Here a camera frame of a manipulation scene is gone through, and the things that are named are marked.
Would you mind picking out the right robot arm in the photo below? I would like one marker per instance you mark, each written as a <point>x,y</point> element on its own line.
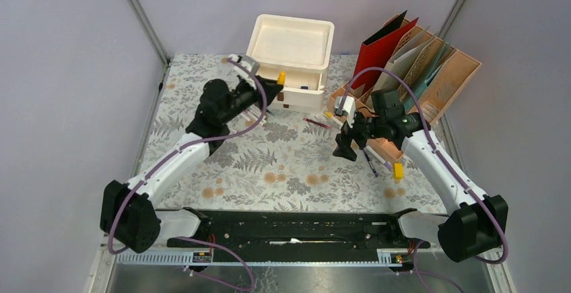
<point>475,222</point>

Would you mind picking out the dark blue pen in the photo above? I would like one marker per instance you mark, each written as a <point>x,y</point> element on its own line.
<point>369,161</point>

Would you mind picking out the red folder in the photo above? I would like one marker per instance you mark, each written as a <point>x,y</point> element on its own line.
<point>376,51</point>

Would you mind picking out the purple capped white marker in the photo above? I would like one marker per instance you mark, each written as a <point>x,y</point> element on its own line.
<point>385,163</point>

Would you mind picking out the yellow eraser block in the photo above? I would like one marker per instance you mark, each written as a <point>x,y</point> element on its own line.
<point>398,171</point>

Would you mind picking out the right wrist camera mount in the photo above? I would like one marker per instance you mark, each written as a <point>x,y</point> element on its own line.
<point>345,106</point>

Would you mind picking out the floral table mat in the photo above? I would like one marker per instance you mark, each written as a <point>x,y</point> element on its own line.
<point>284,165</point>

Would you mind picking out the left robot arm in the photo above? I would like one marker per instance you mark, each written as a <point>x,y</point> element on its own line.
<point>129,212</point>

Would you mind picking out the yellow glue bottle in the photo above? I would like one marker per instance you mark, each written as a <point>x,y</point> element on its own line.
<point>281,78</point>

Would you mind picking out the teal folder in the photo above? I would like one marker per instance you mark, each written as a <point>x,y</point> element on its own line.
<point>421,73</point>

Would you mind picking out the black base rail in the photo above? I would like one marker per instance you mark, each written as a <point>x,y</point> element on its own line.
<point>301,237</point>

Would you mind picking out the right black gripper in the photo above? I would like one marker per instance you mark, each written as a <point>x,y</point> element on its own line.
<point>344,140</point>

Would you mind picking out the dark red pen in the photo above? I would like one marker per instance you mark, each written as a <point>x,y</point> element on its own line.
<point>322,125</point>

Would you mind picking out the white three-drawer organizer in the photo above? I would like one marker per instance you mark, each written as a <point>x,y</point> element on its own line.
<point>301,48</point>

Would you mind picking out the orange plastic file rack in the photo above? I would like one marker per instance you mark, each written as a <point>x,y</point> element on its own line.
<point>451,75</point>

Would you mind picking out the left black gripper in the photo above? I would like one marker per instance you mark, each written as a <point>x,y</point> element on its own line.
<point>271,88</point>

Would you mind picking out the beige folder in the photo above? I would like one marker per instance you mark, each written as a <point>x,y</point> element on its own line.
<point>408,50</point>

